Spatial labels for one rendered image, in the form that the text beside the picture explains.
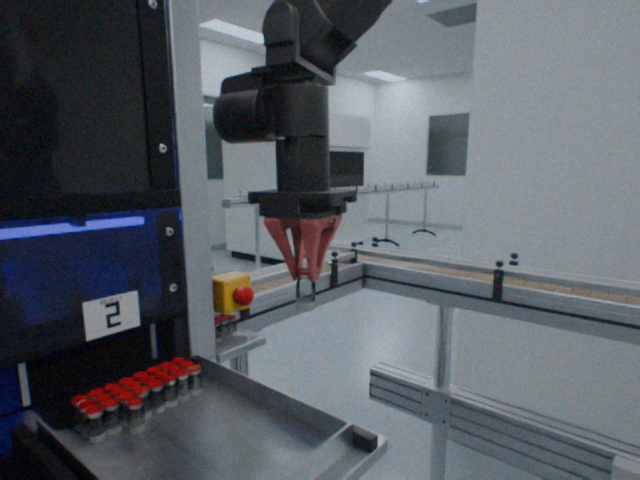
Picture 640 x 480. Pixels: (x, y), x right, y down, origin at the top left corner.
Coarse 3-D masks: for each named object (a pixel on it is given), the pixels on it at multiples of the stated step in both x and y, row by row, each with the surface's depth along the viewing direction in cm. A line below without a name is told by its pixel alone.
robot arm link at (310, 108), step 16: (288, 80) 45; (304, 80) 44; (272, 96) 47; (288, 96) 43; (304, 96) 42; (320, 96) 43; (272, 112) 47; (288, 112) 43; (304, 112) 43; (320, 112) 43; (272, 128) 47; (288, 128) 43; (304, 128) 43; (320, 128) 44
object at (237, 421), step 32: (224, 384) 75; (256, 384) 69; (160, 416) 66; (192, 416) 66; (224, 416) 66; (256, 416) 66; (288, 416) 66; (320, 416) 61; (64, 448) 54; (96, 448) 58; (128, 448) 58; (160, 448) 58; (192, 448) 58; (224, 448) 58; (256, 448) 58; (288, 448) 58; (320, 448) 53
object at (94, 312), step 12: (96, 300) 67; (108, 300) 68; (120, 300) 70; (132, 300) 71; (84, 312) 66; (96, 312) 67; (108, 312) 69; (132, 312) 72; (84, 324) 66; (96, 324) 67; (132, 324) 72; (96, 336) 68
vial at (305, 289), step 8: (304, 280) 48; (296, 288) 48; (304, 288) 48; (312, 288) 48; (296, 296) 49; (304, 296) 48; (312, 296) 48; (296, 304) 49; (304, 304) 48; (312, 304) 48
